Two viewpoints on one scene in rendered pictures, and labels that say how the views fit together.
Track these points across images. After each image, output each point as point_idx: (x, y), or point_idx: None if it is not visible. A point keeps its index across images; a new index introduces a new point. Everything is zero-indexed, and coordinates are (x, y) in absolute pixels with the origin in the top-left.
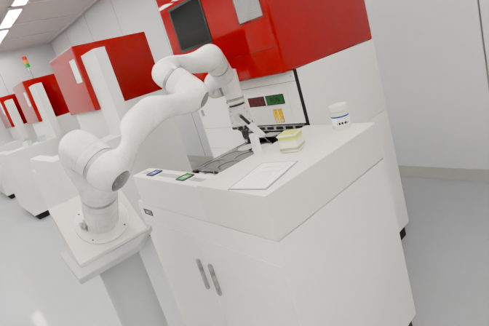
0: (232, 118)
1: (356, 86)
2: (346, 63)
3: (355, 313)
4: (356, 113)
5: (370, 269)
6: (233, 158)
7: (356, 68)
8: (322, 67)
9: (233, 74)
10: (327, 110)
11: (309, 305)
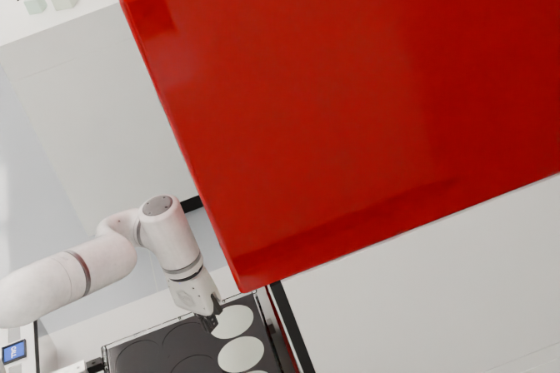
0: (172, 292)
1: (523, 279)
2: (489, 234)
3: None
4: (506, 335)
5: None
6: (170, 365)
7: (534, 235)
8: (384, 261)
9: (127, 270)
10: (387, 348)
11: None
